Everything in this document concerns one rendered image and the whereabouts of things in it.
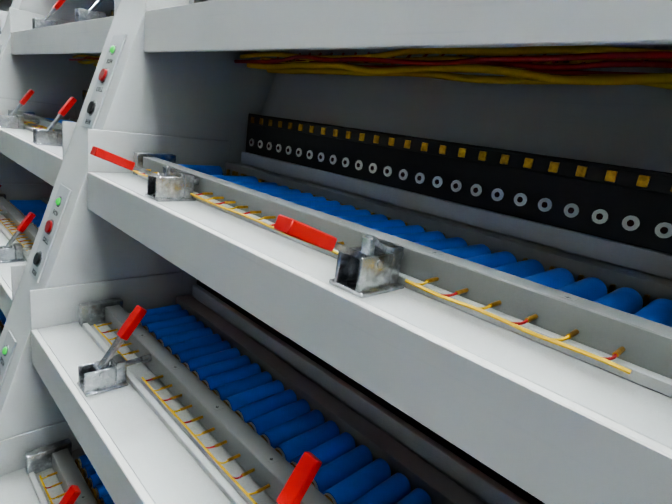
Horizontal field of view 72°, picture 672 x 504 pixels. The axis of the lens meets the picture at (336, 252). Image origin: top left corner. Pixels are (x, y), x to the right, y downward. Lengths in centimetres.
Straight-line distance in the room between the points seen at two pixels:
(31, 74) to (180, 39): 80
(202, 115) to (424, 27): 42
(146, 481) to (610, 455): 33
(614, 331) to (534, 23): 16
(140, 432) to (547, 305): 36
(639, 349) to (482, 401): 8
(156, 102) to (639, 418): 59
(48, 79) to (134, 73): 70
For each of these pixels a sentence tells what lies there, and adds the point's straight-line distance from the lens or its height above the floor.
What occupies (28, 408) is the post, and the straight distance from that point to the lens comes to 72.
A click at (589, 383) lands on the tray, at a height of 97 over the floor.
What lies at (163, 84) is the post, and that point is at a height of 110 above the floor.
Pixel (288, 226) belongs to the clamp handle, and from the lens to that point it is 22.
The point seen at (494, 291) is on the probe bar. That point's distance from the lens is 27.
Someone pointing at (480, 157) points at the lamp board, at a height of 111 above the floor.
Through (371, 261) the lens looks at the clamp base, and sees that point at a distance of 27.
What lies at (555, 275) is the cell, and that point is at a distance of 33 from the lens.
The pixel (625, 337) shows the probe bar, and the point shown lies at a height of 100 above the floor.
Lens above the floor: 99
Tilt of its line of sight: 2 degrees down
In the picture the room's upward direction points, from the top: 21 degrees clockwise
